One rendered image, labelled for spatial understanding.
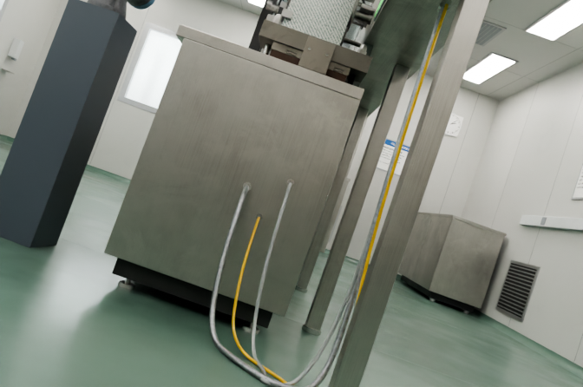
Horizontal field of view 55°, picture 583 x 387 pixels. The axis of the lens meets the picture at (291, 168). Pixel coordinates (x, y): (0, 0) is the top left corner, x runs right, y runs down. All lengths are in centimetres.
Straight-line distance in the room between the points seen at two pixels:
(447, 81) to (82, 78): 131
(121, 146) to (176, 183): 613
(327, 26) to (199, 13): 603
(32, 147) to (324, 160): 105
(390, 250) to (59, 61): 141
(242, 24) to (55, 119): 606
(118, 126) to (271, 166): 628
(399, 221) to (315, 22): 107
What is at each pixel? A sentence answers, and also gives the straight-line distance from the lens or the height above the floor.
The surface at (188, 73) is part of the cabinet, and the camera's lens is 193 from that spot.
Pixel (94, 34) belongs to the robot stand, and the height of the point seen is 80.
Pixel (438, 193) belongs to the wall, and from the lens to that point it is 799.
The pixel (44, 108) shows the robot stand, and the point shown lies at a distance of 222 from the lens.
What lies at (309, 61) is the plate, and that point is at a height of 94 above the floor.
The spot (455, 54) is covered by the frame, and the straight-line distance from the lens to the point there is 147.
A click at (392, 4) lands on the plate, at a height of 114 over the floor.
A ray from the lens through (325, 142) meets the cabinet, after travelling 188.
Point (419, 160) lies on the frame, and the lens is 140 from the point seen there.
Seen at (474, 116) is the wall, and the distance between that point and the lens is 823.
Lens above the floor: 45
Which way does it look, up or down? 4 degrees up
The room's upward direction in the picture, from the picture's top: 20 degrees clockwise
